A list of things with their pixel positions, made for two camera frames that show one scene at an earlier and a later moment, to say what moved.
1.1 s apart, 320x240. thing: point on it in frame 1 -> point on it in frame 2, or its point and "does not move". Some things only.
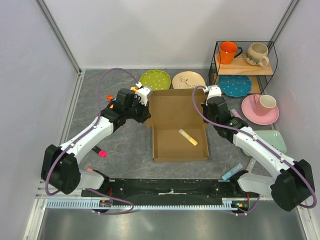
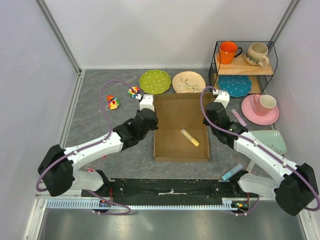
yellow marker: [187, 136] does not move
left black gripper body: [138, 111] -> [153, 127]
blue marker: [232, 171] does not move
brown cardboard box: [179, 133] does not move
